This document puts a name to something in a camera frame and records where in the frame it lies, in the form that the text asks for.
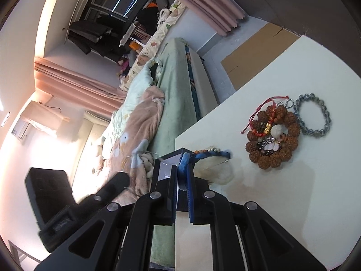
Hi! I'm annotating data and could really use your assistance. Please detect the green bed sheet mattress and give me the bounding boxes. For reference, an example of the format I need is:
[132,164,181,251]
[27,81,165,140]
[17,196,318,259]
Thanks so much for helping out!
[148,38,197,269]

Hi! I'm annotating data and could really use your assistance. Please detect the pink fleece blanket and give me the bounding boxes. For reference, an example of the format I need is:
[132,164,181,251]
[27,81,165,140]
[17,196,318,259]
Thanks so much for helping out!
[108,86,165,206]

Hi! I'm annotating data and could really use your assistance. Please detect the floral mattress in background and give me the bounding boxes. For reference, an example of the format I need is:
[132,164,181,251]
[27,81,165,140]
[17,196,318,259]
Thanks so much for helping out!
[119,0,186,91]

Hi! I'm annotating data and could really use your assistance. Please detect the white floral duvet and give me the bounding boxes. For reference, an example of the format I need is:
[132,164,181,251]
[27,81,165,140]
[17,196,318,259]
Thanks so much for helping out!
[98,58,158,160]

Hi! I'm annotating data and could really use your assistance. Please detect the blue braided bracelet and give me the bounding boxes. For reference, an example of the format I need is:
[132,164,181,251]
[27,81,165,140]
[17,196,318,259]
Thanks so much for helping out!
[178,149,231,184]

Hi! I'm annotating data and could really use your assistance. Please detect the grey stone bead bracelet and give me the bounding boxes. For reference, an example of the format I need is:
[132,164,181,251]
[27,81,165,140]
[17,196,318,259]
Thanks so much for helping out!
[293,92,332,138]

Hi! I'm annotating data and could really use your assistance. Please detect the red string bracelet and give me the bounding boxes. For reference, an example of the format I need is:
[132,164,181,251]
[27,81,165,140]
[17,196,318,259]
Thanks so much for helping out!
[241,95,290,135]

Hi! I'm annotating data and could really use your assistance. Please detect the pink curtain far side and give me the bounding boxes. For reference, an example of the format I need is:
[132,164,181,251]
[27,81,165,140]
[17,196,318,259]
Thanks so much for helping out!
[34,57,127,117]

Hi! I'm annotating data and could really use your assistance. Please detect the brown cardboard sheet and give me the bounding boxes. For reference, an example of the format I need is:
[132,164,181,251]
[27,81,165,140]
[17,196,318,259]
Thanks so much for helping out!
[222,23,299,90]

